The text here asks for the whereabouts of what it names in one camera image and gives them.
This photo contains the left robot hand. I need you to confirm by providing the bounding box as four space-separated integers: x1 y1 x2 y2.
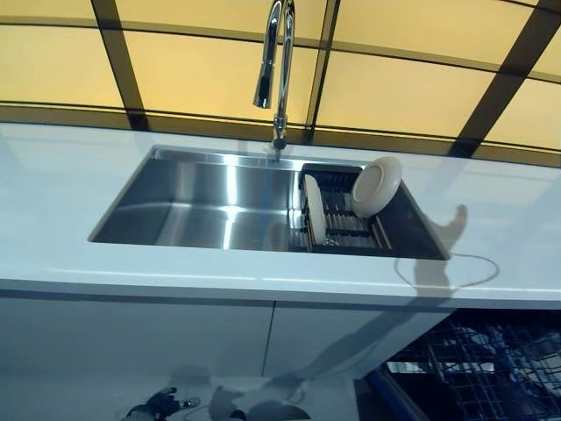
148 387 201 417

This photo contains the right robot leg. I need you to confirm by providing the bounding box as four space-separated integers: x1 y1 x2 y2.
261 403 313 421

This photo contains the cream round plate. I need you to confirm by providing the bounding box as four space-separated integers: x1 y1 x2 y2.
302 174 328 246
350 156 403 218

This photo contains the black dish drying rack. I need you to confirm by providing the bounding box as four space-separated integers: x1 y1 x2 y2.
300 162 394 254

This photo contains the dark wire dishwasher rack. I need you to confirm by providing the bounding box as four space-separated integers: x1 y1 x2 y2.
385 314 561 421

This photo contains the chrome gooseneck kitchen faucet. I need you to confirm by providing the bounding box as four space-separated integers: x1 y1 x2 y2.
252 0 296 153

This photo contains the stainless steel sink basin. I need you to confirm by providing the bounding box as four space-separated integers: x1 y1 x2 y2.
87 144 452 262

